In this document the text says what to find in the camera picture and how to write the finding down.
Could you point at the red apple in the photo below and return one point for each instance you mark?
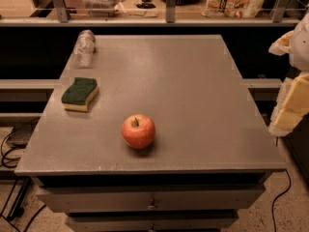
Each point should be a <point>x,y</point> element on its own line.
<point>138,131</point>

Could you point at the clear plastic container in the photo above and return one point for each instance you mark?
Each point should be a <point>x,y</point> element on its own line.
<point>98,8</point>

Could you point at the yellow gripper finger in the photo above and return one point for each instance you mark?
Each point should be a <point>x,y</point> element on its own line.
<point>282,45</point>
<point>292,105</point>

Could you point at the printed plastic bag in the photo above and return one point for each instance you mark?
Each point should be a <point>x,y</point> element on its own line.
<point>232,8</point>

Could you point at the clear plastic bottle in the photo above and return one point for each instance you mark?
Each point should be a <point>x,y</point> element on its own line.
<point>84,49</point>

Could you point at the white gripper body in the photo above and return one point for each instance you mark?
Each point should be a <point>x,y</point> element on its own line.
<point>300,47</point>

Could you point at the metal shelf rail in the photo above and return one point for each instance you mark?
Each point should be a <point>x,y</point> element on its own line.
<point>137,13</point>

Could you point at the green yellow sponge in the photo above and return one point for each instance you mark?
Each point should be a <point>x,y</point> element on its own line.
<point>80,94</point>

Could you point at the grey table with drawers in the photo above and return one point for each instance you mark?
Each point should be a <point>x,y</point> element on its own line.
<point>160,134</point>

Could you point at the drawer knob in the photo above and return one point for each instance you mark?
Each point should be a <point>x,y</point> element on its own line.
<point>151,207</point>

